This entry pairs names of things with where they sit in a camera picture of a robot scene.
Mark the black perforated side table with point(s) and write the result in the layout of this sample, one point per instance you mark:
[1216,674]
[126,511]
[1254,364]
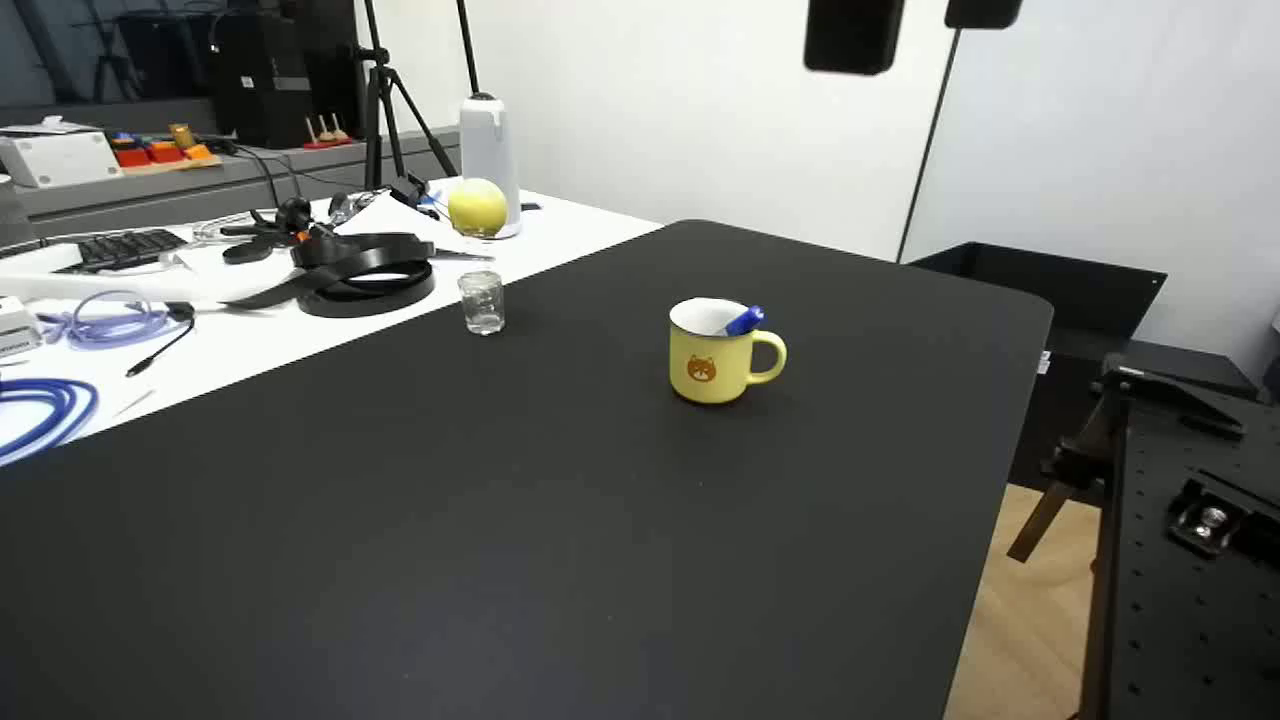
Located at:
[1174,633]

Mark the small clear glass jar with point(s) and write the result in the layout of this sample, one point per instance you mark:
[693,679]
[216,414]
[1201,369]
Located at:
[480,300]

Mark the black camera tripod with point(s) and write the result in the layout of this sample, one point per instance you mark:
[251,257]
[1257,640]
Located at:
[385,96]

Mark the white cylindrical bottle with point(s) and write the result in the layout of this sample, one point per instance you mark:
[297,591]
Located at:
[485,154]

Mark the yellow ball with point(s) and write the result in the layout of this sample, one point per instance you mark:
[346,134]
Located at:
[476,204]

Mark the white box device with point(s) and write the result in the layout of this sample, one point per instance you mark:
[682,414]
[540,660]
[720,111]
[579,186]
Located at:
[61,157]

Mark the black clamp mount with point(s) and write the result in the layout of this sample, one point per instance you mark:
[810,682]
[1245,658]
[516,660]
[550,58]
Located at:
[1215,516]

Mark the black keyboard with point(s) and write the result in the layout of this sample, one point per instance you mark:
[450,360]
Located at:
[126,248]

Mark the orange red toy blocks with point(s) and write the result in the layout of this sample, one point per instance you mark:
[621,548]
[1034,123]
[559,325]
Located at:
[144,151]

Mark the yellow enamel mug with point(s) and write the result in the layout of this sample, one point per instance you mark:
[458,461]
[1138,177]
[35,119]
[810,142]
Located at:
[711,364]

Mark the blue marker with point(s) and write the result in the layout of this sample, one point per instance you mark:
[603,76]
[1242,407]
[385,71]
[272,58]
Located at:
[745,322]

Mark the black headset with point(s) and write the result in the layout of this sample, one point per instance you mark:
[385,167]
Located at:
[335,275]

